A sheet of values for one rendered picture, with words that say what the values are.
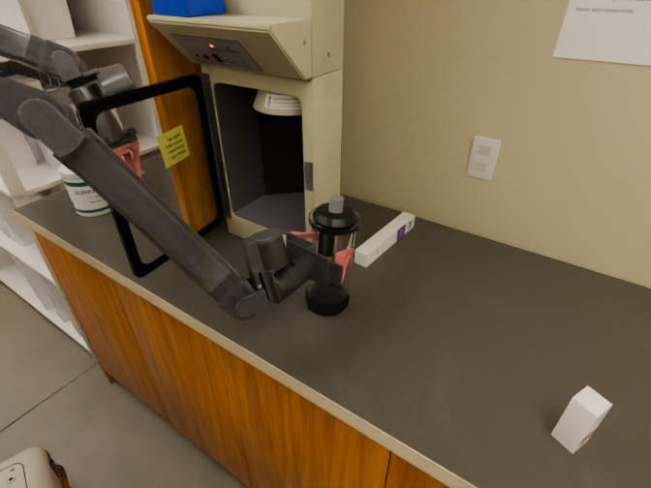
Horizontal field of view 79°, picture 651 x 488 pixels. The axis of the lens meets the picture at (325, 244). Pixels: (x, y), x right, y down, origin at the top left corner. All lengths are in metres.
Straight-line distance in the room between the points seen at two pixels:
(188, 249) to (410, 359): 0.48
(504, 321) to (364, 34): 0.84
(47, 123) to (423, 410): 0.71
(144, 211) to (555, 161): 0.94
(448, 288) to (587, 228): 0.40
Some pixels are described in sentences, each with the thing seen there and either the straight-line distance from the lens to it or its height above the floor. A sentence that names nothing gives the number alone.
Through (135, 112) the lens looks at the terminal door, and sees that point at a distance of 0.92.
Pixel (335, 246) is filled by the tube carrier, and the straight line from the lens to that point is 0.79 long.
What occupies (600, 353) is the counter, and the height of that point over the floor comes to 0.94.
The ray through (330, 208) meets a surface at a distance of 0.79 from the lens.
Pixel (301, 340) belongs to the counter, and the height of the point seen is 0.94.
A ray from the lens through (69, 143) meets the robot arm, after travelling 0.59.
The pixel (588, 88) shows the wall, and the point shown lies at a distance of 1.11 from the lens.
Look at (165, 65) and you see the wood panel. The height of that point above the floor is 1.40.
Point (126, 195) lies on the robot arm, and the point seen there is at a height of 1.32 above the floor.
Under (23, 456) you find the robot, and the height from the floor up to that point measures 0.28.
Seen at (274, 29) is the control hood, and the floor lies 1.50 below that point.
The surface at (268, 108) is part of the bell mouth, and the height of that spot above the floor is 1.33.
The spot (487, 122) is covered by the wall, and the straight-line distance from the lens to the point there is 1.16.
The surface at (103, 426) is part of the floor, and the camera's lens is 2.06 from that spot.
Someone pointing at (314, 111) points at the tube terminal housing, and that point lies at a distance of 0.85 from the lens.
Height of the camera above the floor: 1.58
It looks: 35 degrees down
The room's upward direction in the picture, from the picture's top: straight up
